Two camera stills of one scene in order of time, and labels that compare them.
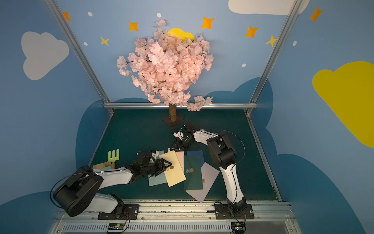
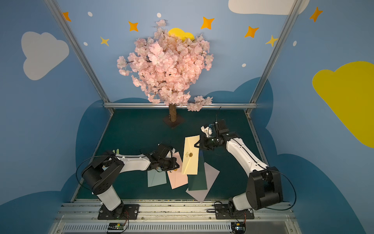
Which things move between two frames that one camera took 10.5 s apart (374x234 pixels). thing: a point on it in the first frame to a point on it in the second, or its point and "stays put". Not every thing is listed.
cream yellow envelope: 175,174 to 191,155
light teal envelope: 160,178 stays put
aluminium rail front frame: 186,217 stays put
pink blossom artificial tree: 165,67 stays put
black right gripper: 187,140 to 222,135
